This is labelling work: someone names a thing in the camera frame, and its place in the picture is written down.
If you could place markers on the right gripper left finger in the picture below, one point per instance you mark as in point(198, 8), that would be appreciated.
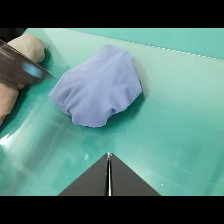
point(95, 181)

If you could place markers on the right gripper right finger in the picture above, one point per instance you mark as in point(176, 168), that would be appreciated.
point(125, 181)

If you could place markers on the blue garment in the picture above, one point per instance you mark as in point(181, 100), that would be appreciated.
point(98, 87)

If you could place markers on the beige garment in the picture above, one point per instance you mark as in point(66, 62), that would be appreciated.
point(29, 46)

